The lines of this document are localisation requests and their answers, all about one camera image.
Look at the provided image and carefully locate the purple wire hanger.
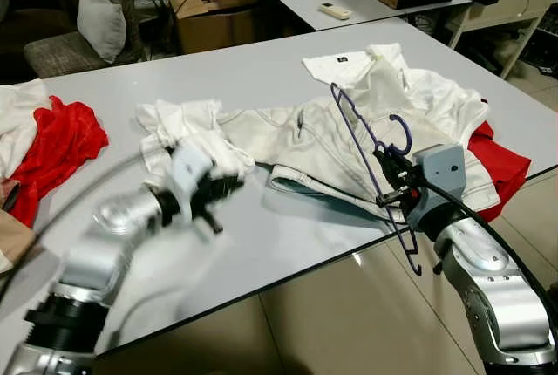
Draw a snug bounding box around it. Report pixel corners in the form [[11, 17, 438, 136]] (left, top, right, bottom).
[[329, 82, 425, 276]]

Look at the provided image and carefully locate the cardboard box black numeral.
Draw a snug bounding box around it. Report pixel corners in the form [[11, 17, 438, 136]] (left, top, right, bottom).
[[169, 0, 259, 56]]

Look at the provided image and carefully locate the white cloth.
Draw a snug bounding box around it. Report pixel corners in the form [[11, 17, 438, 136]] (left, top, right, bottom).
[[0, 78, 52, 181]]

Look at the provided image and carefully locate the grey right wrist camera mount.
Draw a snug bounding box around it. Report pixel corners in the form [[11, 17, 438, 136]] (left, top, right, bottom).
[[405, 143, 468, 229]]

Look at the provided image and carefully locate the white remote control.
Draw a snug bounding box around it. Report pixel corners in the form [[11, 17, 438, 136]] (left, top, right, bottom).
[[317, 1, 353, 22]]

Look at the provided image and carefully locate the white t-shirt black label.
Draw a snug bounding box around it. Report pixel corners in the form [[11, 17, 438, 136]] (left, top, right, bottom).
[[301, 41, 490, 146]]

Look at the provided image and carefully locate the grey upholstered chair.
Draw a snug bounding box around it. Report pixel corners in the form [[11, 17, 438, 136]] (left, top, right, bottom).
[[24, 30, 146, 80]]

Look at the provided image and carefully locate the red knit garment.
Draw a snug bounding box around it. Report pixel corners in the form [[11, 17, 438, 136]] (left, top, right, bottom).
[[466, 120, 532, 222], [3, 95, 111, 228]]

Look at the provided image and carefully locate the beige cloth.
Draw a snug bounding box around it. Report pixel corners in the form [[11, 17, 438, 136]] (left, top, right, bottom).
[[0, 178, 37, 276]]

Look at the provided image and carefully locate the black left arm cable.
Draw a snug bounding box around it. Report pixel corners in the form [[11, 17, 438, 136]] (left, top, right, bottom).
[[0, 150, 167, 302]]

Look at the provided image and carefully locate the crumpled white shirt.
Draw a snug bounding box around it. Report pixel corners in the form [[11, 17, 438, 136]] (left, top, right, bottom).
[[135, 98, 256, 188]]

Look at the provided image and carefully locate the grey table black edge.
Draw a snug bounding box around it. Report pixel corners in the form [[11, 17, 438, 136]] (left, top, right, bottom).
[[0, 17, 558, 365]]

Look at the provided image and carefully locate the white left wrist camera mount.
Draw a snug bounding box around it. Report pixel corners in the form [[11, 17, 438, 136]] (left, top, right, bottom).
[[165, 139, 215, 212]]

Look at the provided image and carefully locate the white denim jacket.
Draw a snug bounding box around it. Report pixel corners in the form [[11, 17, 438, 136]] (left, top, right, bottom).
[[218, 65, 503, 224]]

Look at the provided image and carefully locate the white desk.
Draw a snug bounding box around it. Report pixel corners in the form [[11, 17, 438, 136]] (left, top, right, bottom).
[[235, 0, 558, 80]]

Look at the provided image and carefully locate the white pillow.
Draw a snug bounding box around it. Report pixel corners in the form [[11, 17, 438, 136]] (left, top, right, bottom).
[[76, 0, 128, 65]]

